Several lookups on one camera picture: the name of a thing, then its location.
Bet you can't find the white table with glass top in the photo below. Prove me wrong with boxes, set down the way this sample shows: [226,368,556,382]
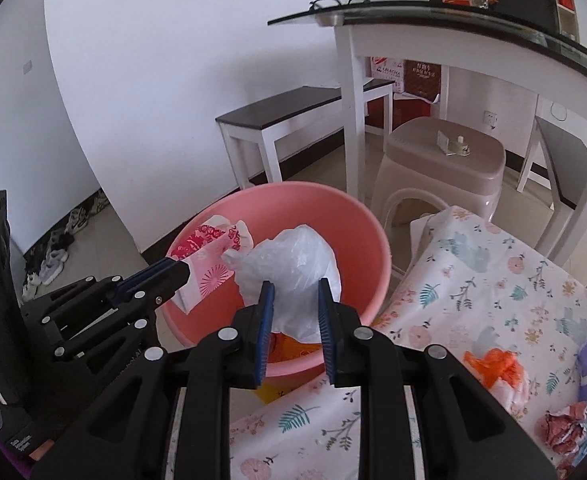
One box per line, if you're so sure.
[268,0,587,268]

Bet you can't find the white red printed carton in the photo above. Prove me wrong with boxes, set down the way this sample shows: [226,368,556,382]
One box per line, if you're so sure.
[368,55,407,94]

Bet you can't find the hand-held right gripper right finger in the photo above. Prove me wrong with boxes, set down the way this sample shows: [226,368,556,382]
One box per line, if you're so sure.
[318,278,559,480]

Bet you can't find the pink white patterned wrapper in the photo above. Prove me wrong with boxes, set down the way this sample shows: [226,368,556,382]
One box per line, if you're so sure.
[174,215,254,317]

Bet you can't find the black eyeglasses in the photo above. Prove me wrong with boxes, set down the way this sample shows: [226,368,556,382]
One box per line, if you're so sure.
[308,0,372,14]

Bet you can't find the dark red carton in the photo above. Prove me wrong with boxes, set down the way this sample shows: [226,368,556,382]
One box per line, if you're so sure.
[403,60,443,100]

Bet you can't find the beige plastic stool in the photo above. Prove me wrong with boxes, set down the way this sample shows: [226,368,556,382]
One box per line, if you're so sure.
[371,117,507,234]

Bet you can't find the white plastic bag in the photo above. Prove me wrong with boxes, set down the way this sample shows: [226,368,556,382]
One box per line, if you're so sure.
[222,225,343,344]

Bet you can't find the pink plastic bucket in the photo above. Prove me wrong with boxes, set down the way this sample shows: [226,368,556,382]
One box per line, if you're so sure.
[161,182,391,380]

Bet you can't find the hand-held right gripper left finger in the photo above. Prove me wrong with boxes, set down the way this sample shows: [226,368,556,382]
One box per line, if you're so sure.
[31,280,276,480]

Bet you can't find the floral tablecloth table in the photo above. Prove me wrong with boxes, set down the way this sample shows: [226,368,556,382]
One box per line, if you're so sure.
[228,205,587,480]

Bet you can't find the white wall shelf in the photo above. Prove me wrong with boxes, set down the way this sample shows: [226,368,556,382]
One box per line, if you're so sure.
[553,0,582,42]

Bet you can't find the orange plastic wrapper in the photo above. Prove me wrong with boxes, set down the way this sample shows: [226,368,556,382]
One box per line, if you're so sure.
[463,347,530,418]

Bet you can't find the row of shoes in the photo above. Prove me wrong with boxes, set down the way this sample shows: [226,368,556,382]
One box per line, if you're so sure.
[21,192,109,302]

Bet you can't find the red foil wrapper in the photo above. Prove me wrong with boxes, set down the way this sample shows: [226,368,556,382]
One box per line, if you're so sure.
[537,399,587,459]

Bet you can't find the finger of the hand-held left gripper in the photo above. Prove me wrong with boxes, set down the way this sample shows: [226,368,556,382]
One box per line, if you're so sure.
[48,263,193,377]
[21,257,178,329]

